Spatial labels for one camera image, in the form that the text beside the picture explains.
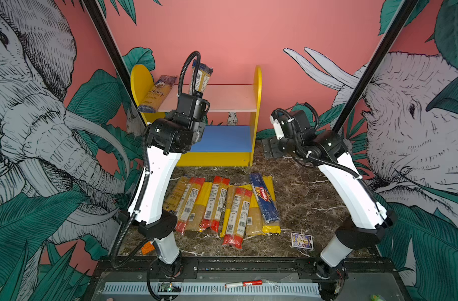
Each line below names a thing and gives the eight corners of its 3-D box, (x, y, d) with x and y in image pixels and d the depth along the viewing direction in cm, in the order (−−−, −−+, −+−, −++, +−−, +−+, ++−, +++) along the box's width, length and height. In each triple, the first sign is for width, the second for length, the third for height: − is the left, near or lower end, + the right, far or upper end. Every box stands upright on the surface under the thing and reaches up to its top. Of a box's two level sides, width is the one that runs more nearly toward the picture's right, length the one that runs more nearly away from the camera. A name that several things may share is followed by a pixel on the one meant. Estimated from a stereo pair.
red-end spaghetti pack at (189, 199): (172, 231, 85) (169, 228, 82) (191, 180, 103) (190, 176, 99) (186, 234, 85) (184, 231, 81) (203, 182, 102) (202, 178, 98)
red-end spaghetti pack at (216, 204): (200, 230, 86) (199, 227, 83) (214, 179, 104) (214, 175, 101) (218, 233, 85) (217, 231, 82) (229, 182, 103) (229, 178, 100)
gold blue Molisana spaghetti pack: (163, 210, 92) (161, 206, 89) (181, 178, 104) (179, 174, 101) (176, 213, 91) (174, 210, 88) (192, 181, 103) (191, 177, 100)
